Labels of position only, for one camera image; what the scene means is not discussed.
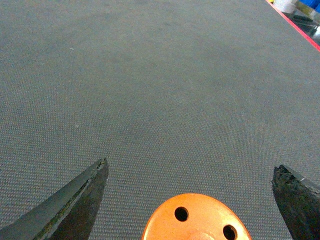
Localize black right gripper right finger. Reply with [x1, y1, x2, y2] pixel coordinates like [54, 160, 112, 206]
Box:
[272, 164, 320, 240]

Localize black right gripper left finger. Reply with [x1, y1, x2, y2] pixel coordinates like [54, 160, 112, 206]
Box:
[0, 159, 109, 240]

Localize orange cylindrical cap 4680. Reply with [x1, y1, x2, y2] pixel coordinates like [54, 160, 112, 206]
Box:
[141, 193, 252, 240]

